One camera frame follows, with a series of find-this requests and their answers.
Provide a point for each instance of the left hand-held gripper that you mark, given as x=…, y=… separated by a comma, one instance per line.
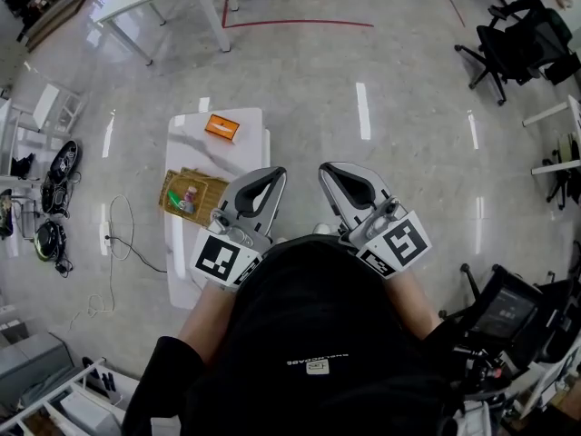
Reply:
x=213, y=257

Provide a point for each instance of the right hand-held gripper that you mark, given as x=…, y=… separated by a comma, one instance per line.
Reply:
x=404, y=243

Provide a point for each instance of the woven wicker basket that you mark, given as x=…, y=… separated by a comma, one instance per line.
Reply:
x=211, y=189

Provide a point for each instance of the pink small bottle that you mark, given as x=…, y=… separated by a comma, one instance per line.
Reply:
x=191, y=193

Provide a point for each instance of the green small bottle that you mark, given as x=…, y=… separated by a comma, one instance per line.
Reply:
x=174, y=199

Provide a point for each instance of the person's right forearm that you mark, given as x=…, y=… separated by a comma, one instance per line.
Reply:
x=415, y=307

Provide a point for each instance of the person's left forearm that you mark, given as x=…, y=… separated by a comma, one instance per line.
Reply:
x=209, y=320

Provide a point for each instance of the person's white right shoe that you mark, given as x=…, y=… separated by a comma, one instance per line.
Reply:
x=324, y=229

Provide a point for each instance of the orange tissue box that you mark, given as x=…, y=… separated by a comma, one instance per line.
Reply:
x=221, y=126

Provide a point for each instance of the black office chair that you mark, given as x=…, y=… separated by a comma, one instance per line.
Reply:
x=513, y=48
x=467, y=280

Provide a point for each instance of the person's black shirt torso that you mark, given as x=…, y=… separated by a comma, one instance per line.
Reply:
x=308, y=334

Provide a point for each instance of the white power strip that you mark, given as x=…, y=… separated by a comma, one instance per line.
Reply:
x=105, y=239

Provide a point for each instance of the black oval device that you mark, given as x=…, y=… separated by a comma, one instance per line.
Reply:
x=63, y=161

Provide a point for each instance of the round black robot vacuum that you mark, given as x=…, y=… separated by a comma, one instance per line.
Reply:
x=49, y=241

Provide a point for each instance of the white chair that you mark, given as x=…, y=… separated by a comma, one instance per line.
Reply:
x=47, y=105

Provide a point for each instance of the cluttered white desk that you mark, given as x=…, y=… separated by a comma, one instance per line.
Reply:
x=574, y=125

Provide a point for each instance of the white metal shelf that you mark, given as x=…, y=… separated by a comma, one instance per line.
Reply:
x=81, y=402

